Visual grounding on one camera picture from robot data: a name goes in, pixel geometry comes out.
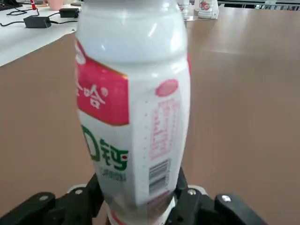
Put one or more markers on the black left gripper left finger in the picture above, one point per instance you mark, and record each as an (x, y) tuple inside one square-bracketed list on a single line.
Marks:
[(47, 211)]

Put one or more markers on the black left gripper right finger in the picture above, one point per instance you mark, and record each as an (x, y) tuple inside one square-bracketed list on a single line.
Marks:
[(211, 213)]

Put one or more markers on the capped white drink bottle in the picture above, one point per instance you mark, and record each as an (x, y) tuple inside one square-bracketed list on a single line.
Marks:
[(184, 9), (207, 8)]

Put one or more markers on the small black power brick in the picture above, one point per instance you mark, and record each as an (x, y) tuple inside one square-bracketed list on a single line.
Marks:
[(37, 22), (68, 12)]

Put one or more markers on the pink cup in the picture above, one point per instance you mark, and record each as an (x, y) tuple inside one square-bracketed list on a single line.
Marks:
[(55, 3)]

